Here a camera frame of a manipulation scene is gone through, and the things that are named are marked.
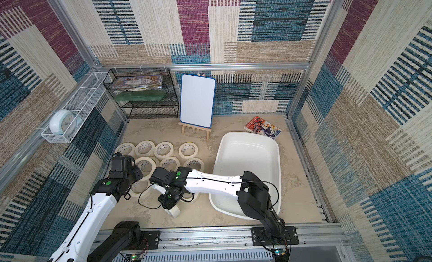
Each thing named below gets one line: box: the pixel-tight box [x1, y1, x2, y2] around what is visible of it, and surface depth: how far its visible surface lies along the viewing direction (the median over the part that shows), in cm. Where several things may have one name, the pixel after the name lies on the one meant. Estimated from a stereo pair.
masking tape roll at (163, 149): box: [153, 141, 174, 161], surface depth 104 cm
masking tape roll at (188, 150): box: [178, 141, 199, 160], surface depth 103 cm
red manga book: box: [244, 115, 282, 140], surface depth 114 cm
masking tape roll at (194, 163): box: [183, 157, 205, 172], surface depth 98 cm
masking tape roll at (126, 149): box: [114, 142, 136, 159], surface depth 104 cm
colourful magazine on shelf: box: [109, 74, 164, 93], surface depth 83 cm
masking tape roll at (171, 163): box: [159, 156, 181, 173], surface depth 98 cm
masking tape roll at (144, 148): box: [135, 139, 156, 158], surface depth 104 cm
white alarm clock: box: [49, 109, 83, 137], surface depth 65 cm
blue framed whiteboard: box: [180, 73, 216, 129], surface depth 101 cm
